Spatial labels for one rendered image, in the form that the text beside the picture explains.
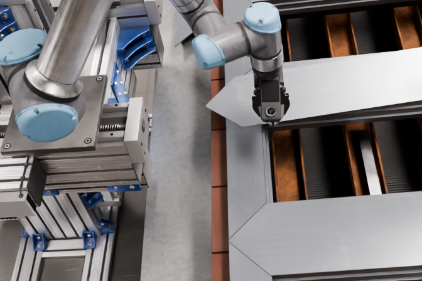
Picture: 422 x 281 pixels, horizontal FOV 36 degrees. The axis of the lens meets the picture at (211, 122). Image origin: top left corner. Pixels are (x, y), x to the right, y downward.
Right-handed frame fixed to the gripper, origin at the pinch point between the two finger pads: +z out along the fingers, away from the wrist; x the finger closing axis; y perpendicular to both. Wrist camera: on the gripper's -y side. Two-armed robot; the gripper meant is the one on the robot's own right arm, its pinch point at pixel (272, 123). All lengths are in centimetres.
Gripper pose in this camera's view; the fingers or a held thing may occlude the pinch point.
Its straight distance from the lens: 162.8
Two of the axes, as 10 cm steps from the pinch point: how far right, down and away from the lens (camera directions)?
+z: 1.4, 6.3, 7.6
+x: -9.9, 0.9, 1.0
